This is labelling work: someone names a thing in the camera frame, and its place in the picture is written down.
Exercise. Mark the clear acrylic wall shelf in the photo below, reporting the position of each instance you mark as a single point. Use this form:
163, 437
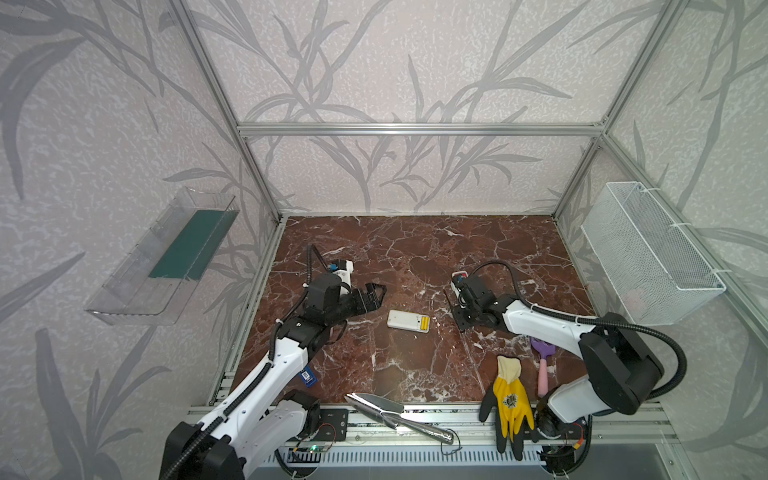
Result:
129, 296

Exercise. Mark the green mat on shelf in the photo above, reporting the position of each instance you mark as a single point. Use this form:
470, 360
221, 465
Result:
190, 253

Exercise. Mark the blue small box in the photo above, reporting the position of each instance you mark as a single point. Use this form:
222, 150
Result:
308, 377

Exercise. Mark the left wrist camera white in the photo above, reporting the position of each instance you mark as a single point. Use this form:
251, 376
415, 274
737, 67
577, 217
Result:
343, 269

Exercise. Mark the pink handled screwdriver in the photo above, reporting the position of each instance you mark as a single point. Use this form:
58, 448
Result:
451, 305

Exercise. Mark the metal garden trowel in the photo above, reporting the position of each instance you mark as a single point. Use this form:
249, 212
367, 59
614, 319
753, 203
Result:
391, 414

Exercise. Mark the yellow black work glove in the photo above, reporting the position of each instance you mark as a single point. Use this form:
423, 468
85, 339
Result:
507, 401

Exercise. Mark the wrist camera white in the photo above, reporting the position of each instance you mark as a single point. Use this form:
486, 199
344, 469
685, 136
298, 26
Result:
458, 278
343, 269

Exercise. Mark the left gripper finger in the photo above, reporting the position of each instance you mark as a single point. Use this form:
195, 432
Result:
374, 301
375, 288

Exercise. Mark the white wire mesh basket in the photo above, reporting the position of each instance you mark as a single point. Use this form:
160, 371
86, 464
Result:
658, 274

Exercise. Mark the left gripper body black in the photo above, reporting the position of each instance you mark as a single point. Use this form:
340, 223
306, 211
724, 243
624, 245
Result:
363, 300

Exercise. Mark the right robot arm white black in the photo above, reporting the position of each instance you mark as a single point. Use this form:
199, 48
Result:
626, 364

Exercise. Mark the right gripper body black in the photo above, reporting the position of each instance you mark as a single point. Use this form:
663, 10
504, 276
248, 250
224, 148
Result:
463, 305

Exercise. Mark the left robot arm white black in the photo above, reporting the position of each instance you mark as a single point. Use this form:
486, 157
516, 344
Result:
256, 418

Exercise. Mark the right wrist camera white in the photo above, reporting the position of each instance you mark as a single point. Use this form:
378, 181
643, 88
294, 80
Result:
458, 278

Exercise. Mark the white remote control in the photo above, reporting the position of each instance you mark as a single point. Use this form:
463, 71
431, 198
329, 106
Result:
402, 320

